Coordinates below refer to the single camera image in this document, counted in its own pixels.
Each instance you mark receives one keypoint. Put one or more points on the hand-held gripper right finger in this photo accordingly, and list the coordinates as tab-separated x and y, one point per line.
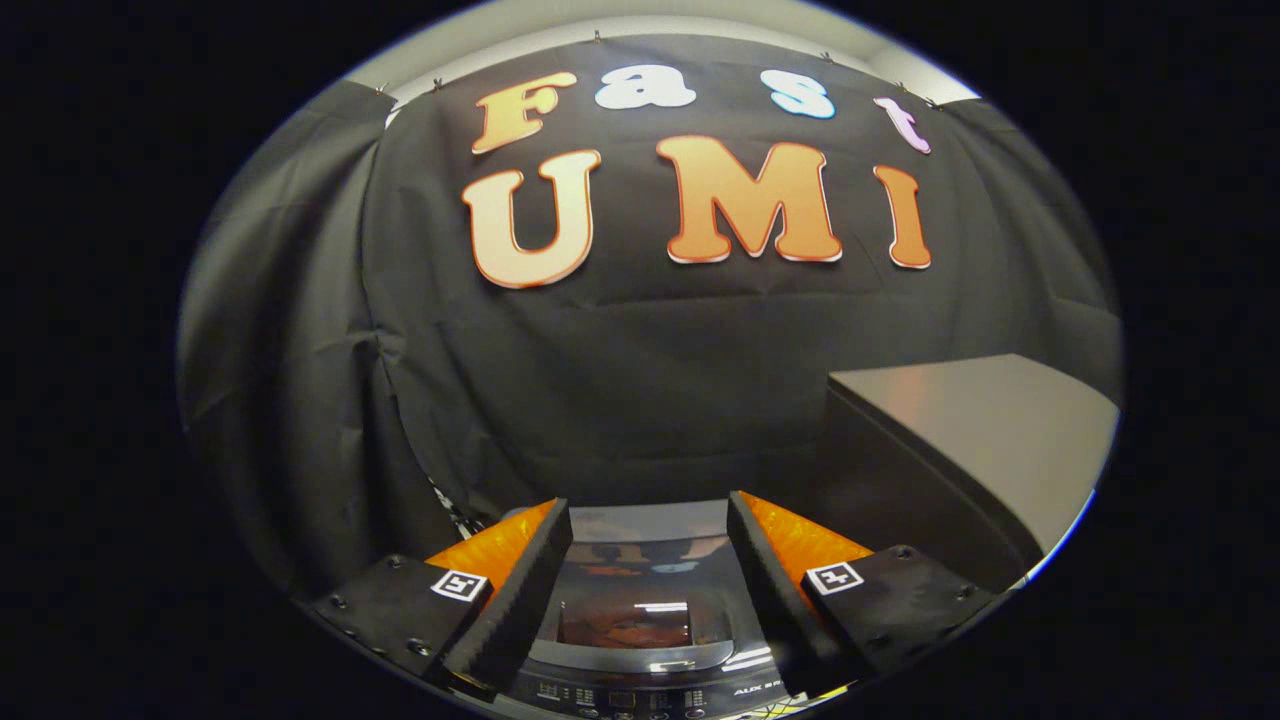
772	600

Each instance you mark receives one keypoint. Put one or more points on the grey washing machine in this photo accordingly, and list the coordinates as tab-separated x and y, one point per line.
640	692

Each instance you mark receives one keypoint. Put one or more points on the grey cabinet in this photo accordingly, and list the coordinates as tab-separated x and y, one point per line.
980	420

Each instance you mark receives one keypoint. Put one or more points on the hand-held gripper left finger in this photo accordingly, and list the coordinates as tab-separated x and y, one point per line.
520	600

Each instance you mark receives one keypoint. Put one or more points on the dark washing machine lid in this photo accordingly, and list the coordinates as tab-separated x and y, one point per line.
640	570

